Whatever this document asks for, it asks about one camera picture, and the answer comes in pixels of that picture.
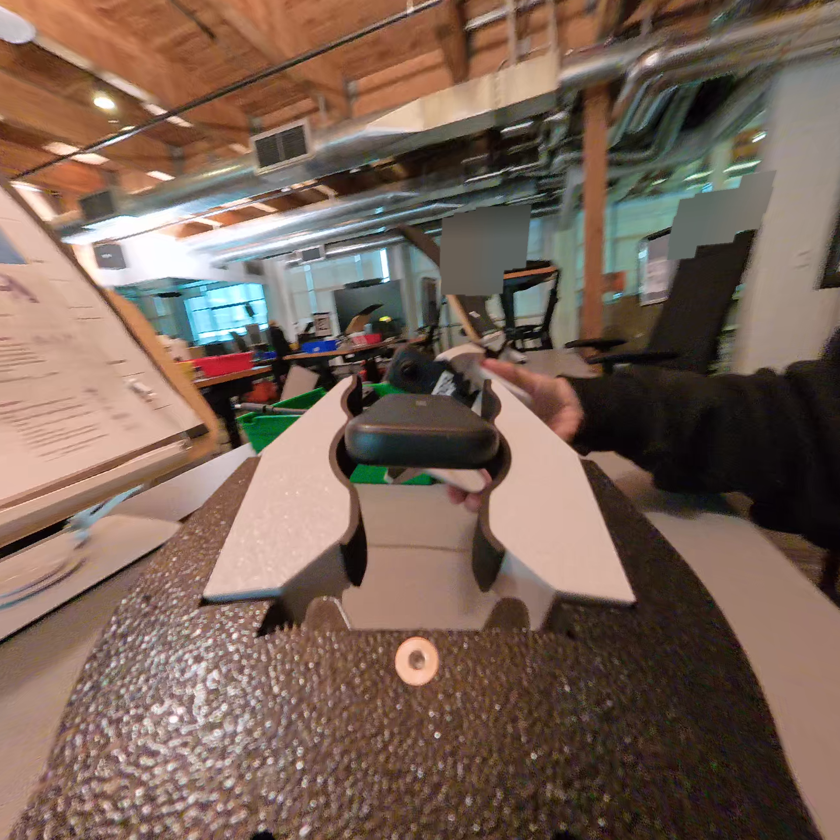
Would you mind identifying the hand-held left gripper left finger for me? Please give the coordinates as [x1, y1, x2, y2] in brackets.
[202, 374, 368, 621]

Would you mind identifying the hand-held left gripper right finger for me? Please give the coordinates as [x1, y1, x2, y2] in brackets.
[471, 378, 637, 632]

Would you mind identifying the black usb hub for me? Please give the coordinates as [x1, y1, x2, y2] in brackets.
[344, 394, 501, 470]

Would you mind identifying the green plastic bin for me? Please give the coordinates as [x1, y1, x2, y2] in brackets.
[236, 384, 437, 487]

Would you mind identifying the person's right forearm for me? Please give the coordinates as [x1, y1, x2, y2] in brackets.
[567, 328, 840, 552]

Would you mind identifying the person's right hand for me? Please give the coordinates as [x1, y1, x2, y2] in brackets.
[482, 360, 585, 455]

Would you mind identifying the large black screen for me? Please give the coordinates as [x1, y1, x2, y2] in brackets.
[333, 280, 404, 336]

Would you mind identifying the grey board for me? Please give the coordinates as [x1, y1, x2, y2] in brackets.
[282, 365, 322, 401]

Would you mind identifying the red plastic bin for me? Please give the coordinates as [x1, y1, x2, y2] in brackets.
[190, 352, 255, 378]

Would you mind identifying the instruction sheet on wooden stand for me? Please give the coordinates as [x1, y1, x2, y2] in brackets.
[0, 177, 221, 641]

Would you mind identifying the printed instruction sheet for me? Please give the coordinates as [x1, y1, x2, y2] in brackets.
[0, 187, 204, 506]

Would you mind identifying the black office chair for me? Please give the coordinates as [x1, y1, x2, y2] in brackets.
[566, 230, 756, 375]

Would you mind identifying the air vent grille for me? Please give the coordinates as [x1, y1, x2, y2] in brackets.
[251, 120, 312, 173]

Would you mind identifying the wooden post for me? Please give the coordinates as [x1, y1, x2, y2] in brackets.
[581, 85, 611, 342]

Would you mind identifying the silver ventilation duct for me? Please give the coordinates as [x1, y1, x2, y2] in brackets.
[59, 26, 840, 244]

